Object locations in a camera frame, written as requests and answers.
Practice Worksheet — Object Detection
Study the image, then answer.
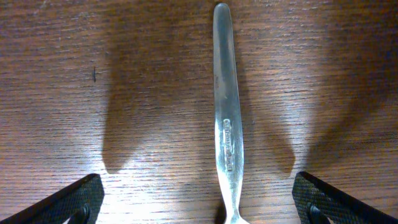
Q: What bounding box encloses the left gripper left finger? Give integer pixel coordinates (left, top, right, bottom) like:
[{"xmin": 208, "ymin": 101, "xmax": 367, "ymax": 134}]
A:
[{"xmin": 1, "ymin": 174, "xmax": 104, "ymax": 223}]

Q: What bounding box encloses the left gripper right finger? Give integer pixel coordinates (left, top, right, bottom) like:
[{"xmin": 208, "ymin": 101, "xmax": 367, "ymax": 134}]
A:
[{"xmin": 292, "ymin": 171, "xmax": 397, "ymax": 223}]

